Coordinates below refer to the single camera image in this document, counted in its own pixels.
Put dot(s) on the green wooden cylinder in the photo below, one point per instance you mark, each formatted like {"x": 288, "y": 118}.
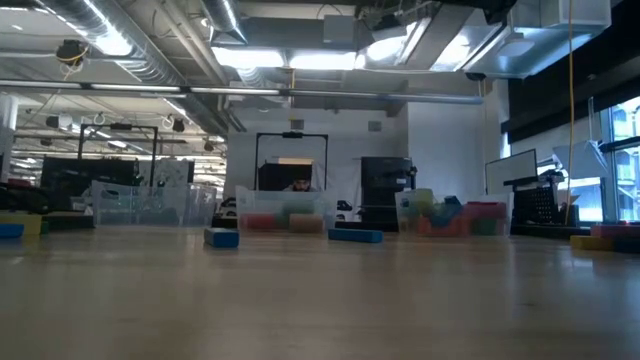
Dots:
{"x": 298, "y": 207}

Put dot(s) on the natural wood cylinder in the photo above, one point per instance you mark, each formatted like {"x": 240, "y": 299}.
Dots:
{"x": 306, "y": 223}

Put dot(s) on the blue wooden plank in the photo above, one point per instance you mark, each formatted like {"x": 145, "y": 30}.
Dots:
{"x": 355, "y": 235}
{"x": 221, "y": 238}
{"x": 627, "y": 246}
{"x": 11, "y": 231}

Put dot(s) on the light green arch block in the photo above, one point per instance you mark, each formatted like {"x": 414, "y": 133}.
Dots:
{"x": 421, "y": 200}

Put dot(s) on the red wooden block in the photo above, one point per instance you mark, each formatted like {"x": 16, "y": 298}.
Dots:
{"x": 440, "y": 229}

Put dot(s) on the blue arch block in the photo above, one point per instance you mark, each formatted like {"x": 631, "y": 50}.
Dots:
{"x": 446, "y": 210}

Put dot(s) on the red arch block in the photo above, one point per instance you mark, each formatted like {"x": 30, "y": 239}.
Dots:
{"x": 485, "y": 210}

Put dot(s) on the dark green arch block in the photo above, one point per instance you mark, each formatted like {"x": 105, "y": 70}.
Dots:
{"x": 484, "y": 227}

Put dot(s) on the blocks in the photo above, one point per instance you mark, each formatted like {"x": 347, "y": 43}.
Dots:
{"x": 617, "y": 230}
{"x": 590, "y": 242}

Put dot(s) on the person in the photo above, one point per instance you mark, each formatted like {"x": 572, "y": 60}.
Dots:
{"x": 300, "y": 185}

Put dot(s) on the clear plastic bin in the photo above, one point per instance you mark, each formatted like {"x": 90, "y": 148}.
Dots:
{"x": 270, "y": 202}
{"x": 505, "y": 210}
{"x": 150, "y": 205}

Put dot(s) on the tall black cabinet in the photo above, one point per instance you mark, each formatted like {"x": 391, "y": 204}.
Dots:
{"x": 385, "y": 185}

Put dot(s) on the bright ceiling light panel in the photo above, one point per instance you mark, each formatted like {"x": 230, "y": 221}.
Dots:
{"x": 320, "y": 60}

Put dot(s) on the grey ceiling box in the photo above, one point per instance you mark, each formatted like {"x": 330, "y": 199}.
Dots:
{"x": 339, "y": 29}

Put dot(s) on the white display board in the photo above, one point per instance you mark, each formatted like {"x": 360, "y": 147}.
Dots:
{"x": 510, "y": 170}

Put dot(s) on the long horizontal ceiling pipe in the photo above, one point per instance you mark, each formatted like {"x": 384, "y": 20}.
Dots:
{"x": 150, "y": 89}

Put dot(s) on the black perforated cart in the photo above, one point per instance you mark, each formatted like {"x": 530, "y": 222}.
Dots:
{"x": 542, "y": 205}

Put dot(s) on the black partition screen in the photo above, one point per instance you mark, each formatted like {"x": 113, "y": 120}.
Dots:
{"x": 85, "y": 180}

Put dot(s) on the narrow silver spiral duct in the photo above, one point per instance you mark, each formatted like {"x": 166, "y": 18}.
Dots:
{"x": 225, "y": 20}

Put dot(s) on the rectangular silver duct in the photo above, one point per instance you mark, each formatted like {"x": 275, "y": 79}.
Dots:
{"x": 530, "y": 50}

